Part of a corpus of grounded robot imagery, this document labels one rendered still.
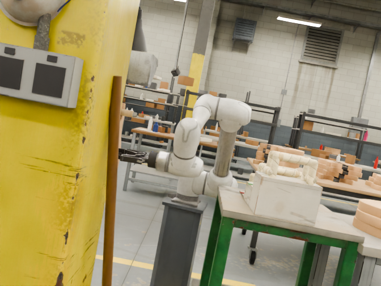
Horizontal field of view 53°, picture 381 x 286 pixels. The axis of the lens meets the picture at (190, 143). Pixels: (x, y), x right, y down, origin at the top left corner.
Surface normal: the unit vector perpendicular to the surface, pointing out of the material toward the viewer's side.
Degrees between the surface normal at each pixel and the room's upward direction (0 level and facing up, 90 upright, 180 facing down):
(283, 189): 90
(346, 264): 90
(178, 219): 90
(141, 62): 90
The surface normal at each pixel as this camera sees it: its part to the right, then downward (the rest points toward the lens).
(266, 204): 0.01, 0.09
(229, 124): -0.21, 0.69
